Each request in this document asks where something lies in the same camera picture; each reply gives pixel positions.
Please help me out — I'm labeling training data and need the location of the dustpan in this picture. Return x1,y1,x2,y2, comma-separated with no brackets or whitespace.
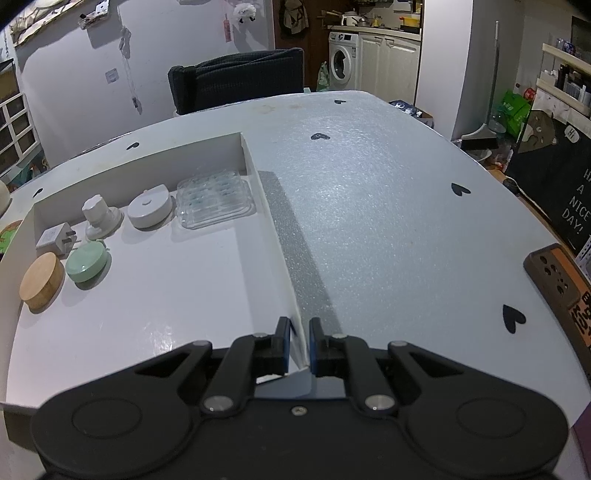
461,123,500,151

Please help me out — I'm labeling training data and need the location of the green plastic bag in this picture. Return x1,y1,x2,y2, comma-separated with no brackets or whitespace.
501,90,533,137

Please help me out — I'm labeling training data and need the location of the white heart-print table cover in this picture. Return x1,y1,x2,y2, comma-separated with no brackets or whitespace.
0,89,591,431

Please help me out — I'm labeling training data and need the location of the white washing machine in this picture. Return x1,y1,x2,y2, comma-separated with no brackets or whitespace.
328,31,361,91

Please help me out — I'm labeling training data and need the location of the green round case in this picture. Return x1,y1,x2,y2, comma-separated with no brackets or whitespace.
65,239,113,285

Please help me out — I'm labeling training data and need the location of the white round tape measure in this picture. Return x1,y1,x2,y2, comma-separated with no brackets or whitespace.
127,183,175,230

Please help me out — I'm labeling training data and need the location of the white power adapter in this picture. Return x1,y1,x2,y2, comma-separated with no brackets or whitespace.
35,223,77,257

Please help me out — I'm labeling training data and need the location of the white cardboard box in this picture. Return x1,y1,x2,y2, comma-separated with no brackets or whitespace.
0,131,309,411

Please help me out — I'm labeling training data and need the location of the dark chair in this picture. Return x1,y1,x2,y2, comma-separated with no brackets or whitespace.
167,47,306,116

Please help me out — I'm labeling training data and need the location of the white glass-door cabinet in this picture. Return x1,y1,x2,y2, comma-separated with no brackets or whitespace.
0,59,43,182

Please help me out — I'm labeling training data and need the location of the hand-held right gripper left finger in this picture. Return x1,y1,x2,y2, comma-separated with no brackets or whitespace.
134,316,293,419

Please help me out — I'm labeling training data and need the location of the brown phone case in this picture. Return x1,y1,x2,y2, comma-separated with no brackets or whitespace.
523,244,591,366

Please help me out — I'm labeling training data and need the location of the white kitchen cabinet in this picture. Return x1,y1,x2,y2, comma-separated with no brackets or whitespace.
358,28,422,105

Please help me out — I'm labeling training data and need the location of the white mop pole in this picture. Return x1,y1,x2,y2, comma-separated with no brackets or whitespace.
485,21,501,126

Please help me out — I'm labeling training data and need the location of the round wooden lid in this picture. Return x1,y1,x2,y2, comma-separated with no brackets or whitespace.
18,252,66,311

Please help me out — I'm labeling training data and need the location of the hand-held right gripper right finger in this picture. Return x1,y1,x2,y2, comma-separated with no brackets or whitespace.
308,316,465,419

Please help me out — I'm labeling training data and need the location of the clear plastic tray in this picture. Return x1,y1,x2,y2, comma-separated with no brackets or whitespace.
175,168,257,230

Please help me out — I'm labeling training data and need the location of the wooden wall shelf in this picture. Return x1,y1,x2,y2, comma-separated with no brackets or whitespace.
536,41,591,112

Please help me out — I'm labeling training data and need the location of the white suction hook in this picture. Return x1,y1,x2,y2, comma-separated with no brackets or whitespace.
82,194,125,241

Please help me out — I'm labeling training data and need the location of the black printed banner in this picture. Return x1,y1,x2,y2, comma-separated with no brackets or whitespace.
505,108,591,253

